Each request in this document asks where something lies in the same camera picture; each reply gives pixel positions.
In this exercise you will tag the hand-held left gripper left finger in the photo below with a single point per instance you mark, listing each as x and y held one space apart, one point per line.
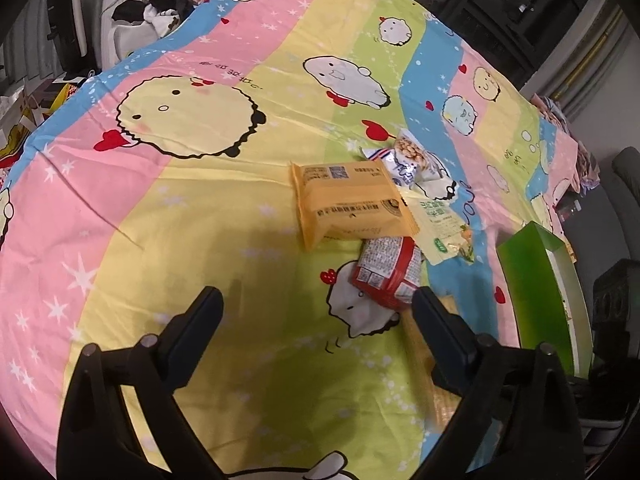
200 320

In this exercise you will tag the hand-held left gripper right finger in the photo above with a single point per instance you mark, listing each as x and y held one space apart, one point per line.
442 335

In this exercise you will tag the pale gold wafer packet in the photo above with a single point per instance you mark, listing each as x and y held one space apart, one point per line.
442 405

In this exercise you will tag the green plastic bin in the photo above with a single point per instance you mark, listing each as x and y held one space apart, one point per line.
530 280

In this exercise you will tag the red white snack packet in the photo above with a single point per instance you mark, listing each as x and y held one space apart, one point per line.
390 265

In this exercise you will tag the pale yellow green label packet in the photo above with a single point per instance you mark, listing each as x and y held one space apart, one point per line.
440 225

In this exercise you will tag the yellow orange snack packet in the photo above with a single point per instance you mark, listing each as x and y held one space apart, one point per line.
345 205

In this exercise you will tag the white blue snack packet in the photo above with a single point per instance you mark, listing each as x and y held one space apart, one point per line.
410 165

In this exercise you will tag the striped cartoon printed blanket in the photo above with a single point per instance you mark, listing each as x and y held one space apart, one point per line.
200 210

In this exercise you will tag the patterned cloth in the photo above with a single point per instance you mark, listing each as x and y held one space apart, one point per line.
560 120

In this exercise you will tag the yellow cardboard box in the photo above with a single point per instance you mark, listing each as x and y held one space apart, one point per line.
60 95

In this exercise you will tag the white container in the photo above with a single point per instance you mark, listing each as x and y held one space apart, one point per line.
127 40

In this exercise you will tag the black stand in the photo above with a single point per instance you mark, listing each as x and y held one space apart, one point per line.
65 20

